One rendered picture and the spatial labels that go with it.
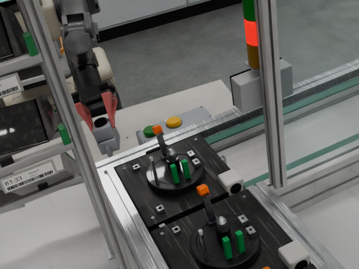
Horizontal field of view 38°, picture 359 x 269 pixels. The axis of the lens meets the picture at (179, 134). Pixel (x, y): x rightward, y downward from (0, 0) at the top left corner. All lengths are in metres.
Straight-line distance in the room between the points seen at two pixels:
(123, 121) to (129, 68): 2.17
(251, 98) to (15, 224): 0.73
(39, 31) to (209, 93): 1.04
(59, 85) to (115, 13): 3.45
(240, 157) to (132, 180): 0.29
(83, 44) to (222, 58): 2.62
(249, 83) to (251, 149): 0.37
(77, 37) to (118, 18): 3.10
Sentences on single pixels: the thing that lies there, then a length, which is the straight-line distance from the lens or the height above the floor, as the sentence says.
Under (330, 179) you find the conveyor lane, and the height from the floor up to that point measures 0.92.
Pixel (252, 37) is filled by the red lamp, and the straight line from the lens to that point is 1.00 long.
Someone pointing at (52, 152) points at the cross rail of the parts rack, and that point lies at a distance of 0.85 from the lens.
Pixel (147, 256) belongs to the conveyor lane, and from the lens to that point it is 1.10.
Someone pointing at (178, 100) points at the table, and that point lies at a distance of 1.72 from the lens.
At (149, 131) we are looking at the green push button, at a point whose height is 0.97.
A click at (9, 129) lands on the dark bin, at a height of 1.34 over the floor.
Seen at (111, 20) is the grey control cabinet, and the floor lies 0.17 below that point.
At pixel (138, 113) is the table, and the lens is 1.70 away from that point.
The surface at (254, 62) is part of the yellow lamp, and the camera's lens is 1.02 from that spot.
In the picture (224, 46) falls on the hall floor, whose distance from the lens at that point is 3.87.
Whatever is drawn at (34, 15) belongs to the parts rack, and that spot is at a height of 1.52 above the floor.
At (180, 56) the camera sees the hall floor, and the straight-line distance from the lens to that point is 3.83.
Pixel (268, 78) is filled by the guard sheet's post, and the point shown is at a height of 1.25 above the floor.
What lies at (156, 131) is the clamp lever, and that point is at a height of 1.07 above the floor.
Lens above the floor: 1.78
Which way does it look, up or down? 36 degrees down
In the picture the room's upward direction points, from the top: 12 degrees counter-clockwise
